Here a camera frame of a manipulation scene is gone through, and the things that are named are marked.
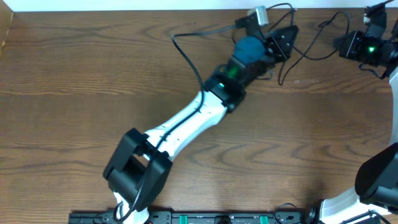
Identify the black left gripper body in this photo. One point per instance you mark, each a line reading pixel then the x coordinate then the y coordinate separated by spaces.
pixel 273 50

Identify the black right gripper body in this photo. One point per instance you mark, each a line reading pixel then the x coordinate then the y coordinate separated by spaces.
pixel 364 49

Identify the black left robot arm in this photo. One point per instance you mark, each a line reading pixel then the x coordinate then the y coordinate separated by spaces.
pixel 141 163

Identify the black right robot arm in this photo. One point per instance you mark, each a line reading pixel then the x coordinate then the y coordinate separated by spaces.
pixel 374 193

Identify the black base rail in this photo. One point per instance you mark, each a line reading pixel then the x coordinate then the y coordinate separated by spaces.
pixel 167 217

